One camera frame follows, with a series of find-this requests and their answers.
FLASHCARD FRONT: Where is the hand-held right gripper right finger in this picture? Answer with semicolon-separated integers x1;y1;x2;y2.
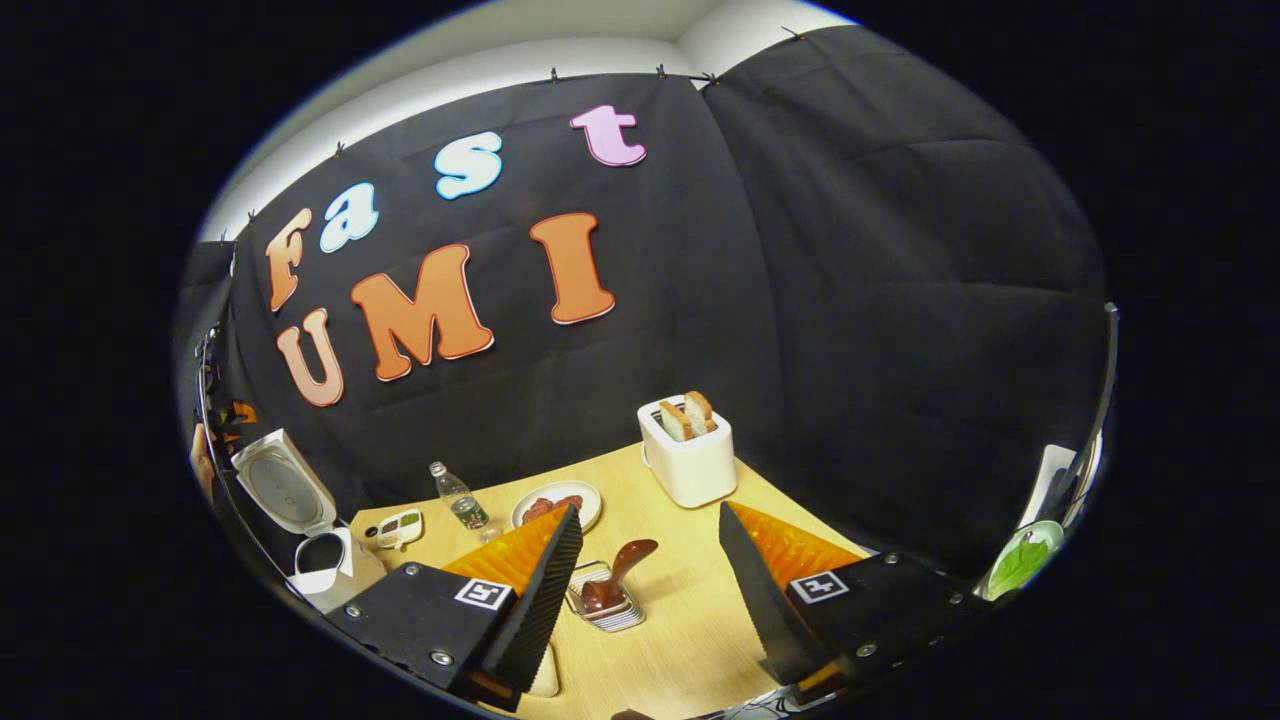
718;500;991;701

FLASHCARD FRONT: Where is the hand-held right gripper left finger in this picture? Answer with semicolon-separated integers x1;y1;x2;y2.
322;503;584;713

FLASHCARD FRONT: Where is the metal wire chopstick holder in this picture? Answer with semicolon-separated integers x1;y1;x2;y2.
565;560;648;633

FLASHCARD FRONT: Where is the white rice cooker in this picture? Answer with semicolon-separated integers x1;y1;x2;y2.
231;429;389;613

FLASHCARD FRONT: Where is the brown wooden spoon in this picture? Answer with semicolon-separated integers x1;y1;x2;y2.
580;539;661;614

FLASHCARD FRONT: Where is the clear glass tray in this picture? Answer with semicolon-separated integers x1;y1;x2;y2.
525;640;562;699

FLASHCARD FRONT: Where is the white oval plate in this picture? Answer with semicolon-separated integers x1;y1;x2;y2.
511;480;603;534

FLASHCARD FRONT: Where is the clear plastic water bottle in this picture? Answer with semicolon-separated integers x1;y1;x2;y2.
429;461;493;538

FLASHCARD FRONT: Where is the white toaster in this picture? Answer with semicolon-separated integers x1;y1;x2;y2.
637;395;738;509

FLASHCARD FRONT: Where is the bowl of green leaves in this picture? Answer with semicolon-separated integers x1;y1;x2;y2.
985;520;1066;601

